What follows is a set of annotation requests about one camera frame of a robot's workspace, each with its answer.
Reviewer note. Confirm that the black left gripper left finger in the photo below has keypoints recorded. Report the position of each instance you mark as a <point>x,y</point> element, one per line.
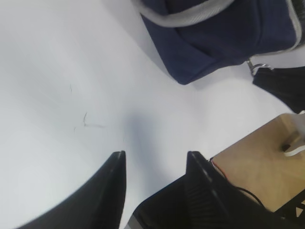
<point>98,204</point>

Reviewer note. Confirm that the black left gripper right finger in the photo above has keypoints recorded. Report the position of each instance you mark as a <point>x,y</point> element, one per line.
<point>203,199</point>

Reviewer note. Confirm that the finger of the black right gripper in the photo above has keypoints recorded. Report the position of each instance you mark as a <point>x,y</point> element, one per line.
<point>286,84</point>

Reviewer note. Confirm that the navy blue lunch bag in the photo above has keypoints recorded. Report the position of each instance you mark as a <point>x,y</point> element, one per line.
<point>197,37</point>

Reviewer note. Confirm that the white table leg bracket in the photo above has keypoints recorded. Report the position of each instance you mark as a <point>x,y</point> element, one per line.
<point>295,144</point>

